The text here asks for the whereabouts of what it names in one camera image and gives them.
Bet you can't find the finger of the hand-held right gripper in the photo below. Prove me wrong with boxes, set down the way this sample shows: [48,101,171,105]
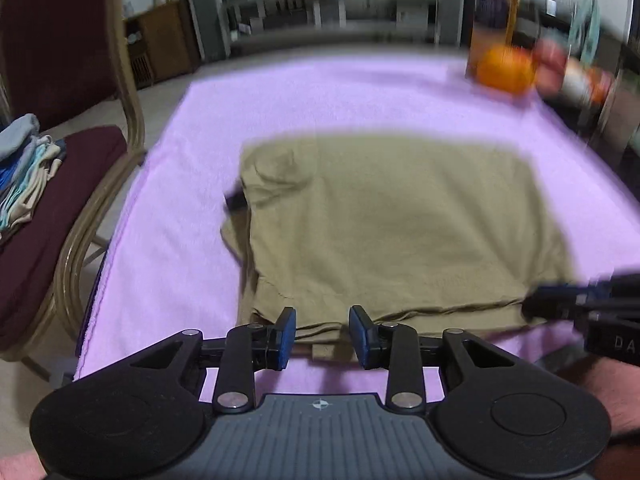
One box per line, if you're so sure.
[521,280,616,323]

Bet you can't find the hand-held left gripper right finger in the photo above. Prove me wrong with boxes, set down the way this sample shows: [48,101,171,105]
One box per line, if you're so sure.
[348,305,521,415]

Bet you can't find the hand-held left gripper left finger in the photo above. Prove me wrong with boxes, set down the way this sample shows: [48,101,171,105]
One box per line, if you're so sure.
[121,306,298,415]

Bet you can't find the khaki pants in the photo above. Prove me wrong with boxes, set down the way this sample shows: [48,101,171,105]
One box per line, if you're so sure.
[220,130,578,361]

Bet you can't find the person's right forearm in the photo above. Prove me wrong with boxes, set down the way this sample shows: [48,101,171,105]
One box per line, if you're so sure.
[565,357,640,438]

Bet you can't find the stack of folded clothes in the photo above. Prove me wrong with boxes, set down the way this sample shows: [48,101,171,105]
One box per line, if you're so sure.
[0,113,68,241]

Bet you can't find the white foam net fruit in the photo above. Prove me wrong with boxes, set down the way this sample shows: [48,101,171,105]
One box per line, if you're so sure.
[562,62,596,106]

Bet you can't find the small tangerine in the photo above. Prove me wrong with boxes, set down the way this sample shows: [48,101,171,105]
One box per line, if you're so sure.
[590,70,615,106]

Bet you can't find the pale red apple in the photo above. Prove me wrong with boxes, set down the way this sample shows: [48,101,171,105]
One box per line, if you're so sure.
[537,62,568,96]

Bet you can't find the large bumpy orange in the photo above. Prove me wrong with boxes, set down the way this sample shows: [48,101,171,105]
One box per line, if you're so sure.
[475,45,537,96]

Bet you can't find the purple towel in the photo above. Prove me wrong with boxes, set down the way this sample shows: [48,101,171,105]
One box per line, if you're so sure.
[74,52,640,403]

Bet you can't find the dark red apple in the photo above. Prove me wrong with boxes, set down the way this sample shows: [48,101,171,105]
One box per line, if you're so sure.
[535,37,568,63]

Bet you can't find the orange juice bottle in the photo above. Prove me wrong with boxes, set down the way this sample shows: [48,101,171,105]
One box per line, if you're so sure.
[465,0,521,81]

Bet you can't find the steel shelf unit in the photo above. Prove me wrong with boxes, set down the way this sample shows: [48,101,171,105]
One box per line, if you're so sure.
[222,0,466,48]

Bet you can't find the wooden cabinet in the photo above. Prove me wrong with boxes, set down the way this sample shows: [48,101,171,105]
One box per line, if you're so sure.
[122,0,203,88]

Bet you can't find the grey column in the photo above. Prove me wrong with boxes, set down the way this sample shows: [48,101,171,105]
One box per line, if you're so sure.
[185,0,233,61]

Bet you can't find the dark red banquet chair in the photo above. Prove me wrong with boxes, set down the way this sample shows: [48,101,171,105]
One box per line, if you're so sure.
[0,0,148,366]

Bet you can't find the white frame cart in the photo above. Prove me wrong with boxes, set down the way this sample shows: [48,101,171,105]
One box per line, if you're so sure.
[567,0,608,68]

